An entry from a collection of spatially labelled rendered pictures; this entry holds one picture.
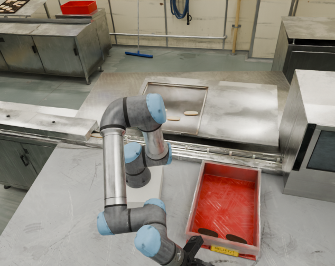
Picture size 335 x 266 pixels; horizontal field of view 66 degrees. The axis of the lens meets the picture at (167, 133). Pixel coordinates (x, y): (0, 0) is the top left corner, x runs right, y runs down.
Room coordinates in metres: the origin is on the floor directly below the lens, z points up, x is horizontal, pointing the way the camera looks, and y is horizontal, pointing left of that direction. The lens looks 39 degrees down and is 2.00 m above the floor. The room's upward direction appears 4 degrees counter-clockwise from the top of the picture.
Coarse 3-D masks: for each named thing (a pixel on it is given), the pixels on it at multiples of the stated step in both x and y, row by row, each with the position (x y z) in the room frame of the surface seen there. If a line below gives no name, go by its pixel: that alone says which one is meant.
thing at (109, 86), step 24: (120, 72) 2.50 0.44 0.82; (144, 72) 2.46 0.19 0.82; (168, 72) 2.42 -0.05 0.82; (192, 72) 2.38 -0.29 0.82; (216, 72) 2.35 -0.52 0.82; (240, 72) 2.31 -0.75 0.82; (264, 72) 2.27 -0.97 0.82; (96, 96) 2.05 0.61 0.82; (120, 96) 2.02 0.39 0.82; (72, 144) 1.40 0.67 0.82; (216, 144) 1.30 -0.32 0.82; (240, 144) 1.28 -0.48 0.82
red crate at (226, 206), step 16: (208, 176) 1.02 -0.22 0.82; (208, 192) 0.90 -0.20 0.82; (224, 192) 0.90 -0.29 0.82; (240, 192) 0.89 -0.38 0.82; (208, 208) 0.80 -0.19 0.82; (224, 208) 0.79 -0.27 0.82; (240, 208) 0.78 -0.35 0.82; (208, 224) 0.71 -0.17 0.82; (224, 224) 0.70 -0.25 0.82; (240, 224) 0.70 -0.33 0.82; (240, 256) 0.54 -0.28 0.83
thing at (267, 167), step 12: (0, 132) 1.60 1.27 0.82; (12, 132) 1.55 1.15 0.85; (24, 132) 1.52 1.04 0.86; (84, 144) 1.37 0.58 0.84; (96, 144) 1.34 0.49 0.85; (180, 156) 1.17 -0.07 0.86; (192, 156) 1.15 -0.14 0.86; (204, 156) 1.15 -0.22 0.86; (216, 156) 1.14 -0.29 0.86; (264, 168) 1.02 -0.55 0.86; (276, 168) 1.01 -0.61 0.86
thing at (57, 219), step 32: (64, 160) 1.24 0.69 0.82; (96, 160) 1.22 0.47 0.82; (32, 192) 0.99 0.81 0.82; (64, 192) 0.98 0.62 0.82; (96, 192) 0.96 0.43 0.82; (192, 192) 0.91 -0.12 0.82; (32, 224) 0.78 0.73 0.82; (64, 224) 0.77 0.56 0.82; (96, 224) 0.75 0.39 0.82; (288, 224) 0.68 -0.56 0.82; (320, 224) 0.67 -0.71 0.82; (0, 256) 0.62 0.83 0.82; (32, 256) 0.61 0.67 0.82; (64, 256) 0.60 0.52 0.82; (96, 256) 0.59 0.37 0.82; (128, 256) 0.58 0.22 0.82; (224, 256) 0.55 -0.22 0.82; (256, 256) 0.54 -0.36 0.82; (288, 256) 0.53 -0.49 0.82; (320, 256) 0.52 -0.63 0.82
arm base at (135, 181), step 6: (144, 168) 0.97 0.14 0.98; (126, 174) 0.96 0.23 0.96; (132, 174) 0.93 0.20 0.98; (138, 174) 0.94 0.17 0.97; (144, 174) 0.95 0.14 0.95; (150, 174) 0.99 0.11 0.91; (126, 180) 0.96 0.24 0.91; (132, 180) 0.93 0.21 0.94; (138, 180) 0.93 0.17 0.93; (144, 180) 0.95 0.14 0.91; (132, 186) 0.92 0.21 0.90; (138, 186) 0.92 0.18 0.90
